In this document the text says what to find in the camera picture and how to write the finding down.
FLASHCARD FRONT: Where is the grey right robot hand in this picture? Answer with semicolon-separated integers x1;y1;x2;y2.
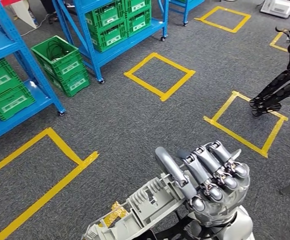
155;140;251;228

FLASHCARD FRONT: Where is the grey plastic wheel hubcap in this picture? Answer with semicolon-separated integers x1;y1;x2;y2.
81;149;242;240

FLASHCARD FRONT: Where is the black humanoid robot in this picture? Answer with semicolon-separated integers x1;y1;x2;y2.
249;6;290;117

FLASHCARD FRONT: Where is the green plastic crate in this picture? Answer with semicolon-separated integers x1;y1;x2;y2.
0;58;23;104
30;35;87;83
45;67;91;99
125;8;153;38
85;0;126;33
0;82;36;122
123;0;152;17
89;20;129;54

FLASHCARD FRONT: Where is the flat white floor platform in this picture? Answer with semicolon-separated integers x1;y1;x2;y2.
260;0;290;19

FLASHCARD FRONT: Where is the black office chair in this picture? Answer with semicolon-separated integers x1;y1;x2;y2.
48;9;70;25

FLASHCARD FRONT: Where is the person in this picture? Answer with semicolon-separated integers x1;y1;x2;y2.
39;0;76;14

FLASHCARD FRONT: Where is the white desk with metal legs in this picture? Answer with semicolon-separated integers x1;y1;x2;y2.
10;0;37;30

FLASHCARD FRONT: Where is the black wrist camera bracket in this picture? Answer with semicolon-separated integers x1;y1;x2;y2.
134;211;211;240

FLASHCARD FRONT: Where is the black cable bundle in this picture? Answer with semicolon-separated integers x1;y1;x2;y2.
46;40;70;62

